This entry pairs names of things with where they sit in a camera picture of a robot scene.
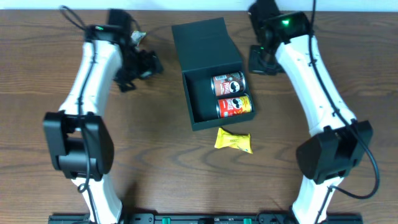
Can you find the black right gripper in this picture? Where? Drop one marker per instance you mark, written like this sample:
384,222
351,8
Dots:
261,62

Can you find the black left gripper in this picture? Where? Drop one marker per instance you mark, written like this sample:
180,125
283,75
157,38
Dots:
137,70

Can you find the green yellow snack packet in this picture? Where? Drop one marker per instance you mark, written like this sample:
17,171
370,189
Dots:
137,37

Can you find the brown Pringles can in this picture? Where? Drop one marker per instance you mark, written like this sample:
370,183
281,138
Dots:
228,84

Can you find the black gift box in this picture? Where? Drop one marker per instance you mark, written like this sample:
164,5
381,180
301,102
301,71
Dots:
206,50

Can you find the red Pringles can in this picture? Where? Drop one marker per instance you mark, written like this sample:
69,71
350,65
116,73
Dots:
228,107

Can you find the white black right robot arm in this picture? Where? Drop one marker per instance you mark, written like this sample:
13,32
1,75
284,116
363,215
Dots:
286,43

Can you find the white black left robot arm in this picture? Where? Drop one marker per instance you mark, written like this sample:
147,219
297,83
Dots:
78,141

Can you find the black mounting rail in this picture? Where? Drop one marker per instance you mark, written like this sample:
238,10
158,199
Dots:
262,218

